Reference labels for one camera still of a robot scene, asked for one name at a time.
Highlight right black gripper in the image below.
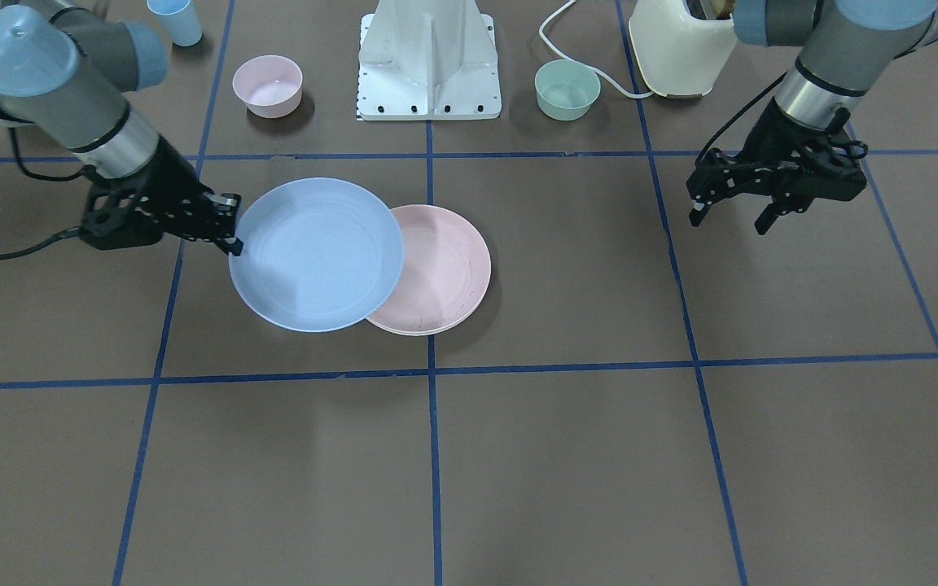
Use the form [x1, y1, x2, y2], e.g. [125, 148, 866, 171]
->
[78, 138, 244, 256]

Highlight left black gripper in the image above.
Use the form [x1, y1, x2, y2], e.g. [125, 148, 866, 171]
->
[687, 103, 868, 236]

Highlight light blue plate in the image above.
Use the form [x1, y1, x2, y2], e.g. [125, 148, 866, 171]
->
[230, 177, 405, 333]

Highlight pink plate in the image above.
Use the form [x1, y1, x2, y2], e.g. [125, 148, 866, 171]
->
[367, 204, 492, 336]

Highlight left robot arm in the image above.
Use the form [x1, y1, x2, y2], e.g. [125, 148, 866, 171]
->
[687, 1, 938, 234]

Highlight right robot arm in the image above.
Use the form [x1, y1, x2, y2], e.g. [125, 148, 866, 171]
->
[0, 1, 243, 256]

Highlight pink bowl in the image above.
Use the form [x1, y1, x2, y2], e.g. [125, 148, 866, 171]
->
[231, 55, 303, 119]

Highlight cream toaster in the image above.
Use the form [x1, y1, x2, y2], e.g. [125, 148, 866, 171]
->
[628, 1, 737, 99]

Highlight mint green bowl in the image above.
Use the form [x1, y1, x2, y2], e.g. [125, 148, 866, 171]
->
[533, 59, 602, 122]

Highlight light blue cup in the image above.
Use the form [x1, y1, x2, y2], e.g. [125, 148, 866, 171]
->
[146, 0, 204, 47]

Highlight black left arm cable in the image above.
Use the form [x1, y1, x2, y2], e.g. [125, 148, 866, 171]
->
[695, 72, 787, 168]

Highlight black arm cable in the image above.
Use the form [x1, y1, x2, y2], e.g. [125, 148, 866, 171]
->
[695, 72, 787, 168]
[0, 98, 91, 262]

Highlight white toaster power cord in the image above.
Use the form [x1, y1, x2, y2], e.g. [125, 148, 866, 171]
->
[539, 0, 654, 100]

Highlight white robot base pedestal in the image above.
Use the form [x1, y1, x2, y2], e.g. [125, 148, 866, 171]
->
[355, 1, 502, 121]

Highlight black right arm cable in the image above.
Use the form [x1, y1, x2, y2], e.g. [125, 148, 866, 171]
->
[0, 98, 91, 262]

